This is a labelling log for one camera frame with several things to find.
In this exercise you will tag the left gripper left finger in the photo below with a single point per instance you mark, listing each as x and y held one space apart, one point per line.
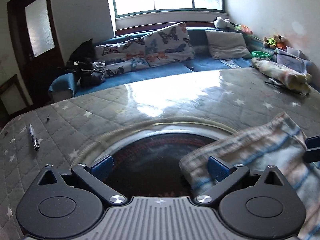
92 178

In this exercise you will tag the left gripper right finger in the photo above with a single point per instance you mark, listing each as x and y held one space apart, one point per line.
228 177

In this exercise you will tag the striped blue pink knit garment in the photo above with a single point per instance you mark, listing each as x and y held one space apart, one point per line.
280 142

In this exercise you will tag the round induction cooktop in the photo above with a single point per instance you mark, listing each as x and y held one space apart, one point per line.
146 155

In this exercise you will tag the grey quilted star table cover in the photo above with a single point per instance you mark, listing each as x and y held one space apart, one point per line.
239 98

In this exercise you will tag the silver pen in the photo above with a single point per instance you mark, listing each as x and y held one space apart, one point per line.
34 139

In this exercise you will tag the yellow folded blanket in bag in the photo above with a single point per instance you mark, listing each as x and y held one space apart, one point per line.
290 78

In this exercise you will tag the blue sofa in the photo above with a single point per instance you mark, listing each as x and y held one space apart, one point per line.
65 86

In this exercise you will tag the clear plastic storage box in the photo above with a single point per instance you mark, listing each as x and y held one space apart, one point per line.
292 61

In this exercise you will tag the black bag on sofa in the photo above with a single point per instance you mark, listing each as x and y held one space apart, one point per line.
81 64

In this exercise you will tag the brown green plush toys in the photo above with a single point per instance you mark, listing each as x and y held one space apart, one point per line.
275 41

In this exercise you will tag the long butterfly print pillow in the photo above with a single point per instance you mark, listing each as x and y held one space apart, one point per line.
120 58

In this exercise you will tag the grey cushion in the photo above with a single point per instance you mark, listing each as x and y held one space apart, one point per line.
223 45

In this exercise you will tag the dark wooden door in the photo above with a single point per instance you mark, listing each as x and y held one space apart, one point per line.
35 45

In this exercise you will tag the large butterfly print pillow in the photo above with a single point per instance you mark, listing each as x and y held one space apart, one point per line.
168 45

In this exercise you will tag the white plush toy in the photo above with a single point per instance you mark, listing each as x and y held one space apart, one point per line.
221 23

